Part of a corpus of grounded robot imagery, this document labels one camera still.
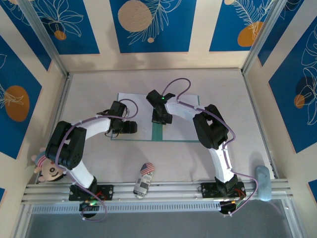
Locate aluminium table side rail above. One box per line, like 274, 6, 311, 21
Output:
241, 70, 280, 179
47, 73, 74, 152

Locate white paper sheet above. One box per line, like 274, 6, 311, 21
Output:
111, 93, 154, 142
162, 94, 201, 142

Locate aluminium frame post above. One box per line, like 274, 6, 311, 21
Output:
18, 0, 69, 76
241, 0, 290, 76

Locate wide aluminium base rail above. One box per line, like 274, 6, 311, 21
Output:
21, 178, 290, 206

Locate green paper folder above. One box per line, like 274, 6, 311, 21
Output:
110, 92, 202, 144

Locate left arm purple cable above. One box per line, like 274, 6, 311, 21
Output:
55, 98, 139, 223

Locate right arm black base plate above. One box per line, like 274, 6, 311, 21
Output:
200, 182, 246, 199

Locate plush doll striped shirt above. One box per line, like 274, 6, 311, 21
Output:
31, 147, 66, 183

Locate black electronics box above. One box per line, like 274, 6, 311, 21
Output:
79, 200, 100, 219
219, 200, 242, 215

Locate grey slotted cable duct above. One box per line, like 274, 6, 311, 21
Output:
31, 201, 222, 214

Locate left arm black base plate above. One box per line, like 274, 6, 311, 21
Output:
68, 183, 114, 202

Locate light blue plush toy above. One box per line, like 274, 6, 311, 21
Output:
255, 165, 272, 202

